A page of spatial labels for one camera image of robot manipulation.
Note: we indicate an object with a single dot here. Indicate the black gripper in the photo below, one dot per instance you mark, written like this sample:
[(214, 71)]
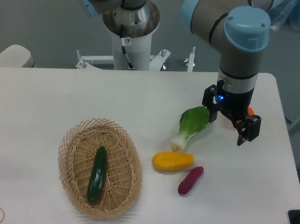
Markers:
[(233, 106)]

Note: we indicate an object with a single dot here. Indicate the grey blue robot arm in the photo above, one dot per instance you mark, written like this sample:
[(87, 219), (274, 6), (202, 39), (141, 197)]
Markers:
[(237, 29)]

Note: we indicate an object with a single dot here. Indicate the woven wicker basket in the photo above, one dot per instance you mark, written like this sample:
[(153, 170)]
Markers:
[(124, 174)]

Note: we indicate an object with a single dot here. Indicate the green cucumber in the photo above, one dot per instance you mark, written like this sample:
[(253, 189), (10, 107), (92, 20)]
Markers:
[(98, 176)]

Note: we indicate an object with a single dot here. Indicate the orange carrot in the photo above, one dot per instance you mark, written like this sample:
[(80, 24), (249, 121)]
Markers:
[(248, 115)]

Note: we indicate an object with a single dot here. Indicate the green bok choy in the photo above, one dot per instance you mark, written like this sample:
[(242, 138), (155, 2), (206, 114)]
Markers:
[(192, 122)]

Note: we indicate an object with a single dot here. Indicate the yellow papaya half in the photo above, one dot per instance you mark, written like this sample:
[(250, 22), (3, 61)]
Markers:
[(171, 161)]

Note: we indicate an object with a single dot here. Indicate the purple sweet potato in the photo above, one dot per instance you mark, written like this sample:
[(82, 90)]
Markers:
[(190, 180)]

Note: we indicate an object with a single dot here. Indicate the blue plastic bag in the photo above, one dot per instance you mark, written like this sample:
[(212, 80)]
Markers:
[(285, 11)]

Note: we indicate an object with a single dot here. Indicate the white chair back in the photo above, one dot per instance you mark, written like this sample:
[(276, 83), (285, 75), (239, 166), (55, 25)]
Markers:
[(16, 56)]

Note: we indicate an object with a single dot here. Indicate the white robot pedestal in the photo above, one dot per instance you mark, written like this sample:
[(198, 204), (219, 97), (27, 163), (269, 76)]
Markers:
[(131, 40)]

